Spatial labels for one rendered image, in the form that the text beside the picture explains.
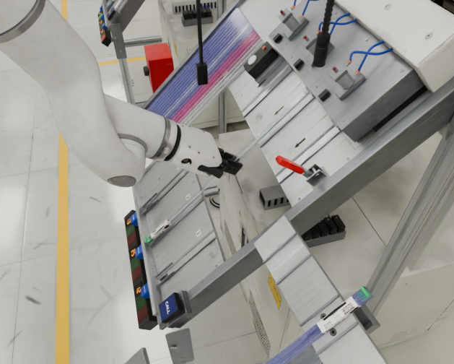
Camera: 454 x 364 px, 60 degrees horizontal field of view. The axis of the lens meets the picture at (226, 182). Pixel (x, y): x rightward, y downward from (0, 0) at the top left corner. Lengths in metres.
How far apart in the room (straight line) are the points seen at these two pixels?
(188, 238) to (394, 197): 0.69
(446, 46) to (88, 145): 0.52
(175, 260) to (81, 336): 0.90
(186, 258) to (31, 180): 1.61
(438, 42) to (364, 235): 0.67
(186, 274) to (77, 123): 0.41
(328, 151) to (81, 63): 0.43
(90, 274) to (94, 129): 1.32
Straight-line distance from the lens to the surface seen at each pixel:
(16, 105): 3.01
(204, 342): 1.64
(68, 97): 0.61
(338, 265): 1.10
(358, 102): 0.66
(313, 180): 0.69
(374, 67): 0.69
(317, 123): 0.77
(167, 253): 0.93
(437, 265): 1.20
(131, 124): 0.69
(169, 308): 0.81
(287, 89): 0.87
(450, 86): 0.68
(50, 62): 0.58
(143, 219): 1.04
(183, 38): 2.08
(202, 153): 0.75
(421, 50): 0.64
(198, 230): 0.87
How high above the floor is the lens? 1.52
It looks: 46 degrees down
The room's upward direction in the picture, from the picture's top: straight up
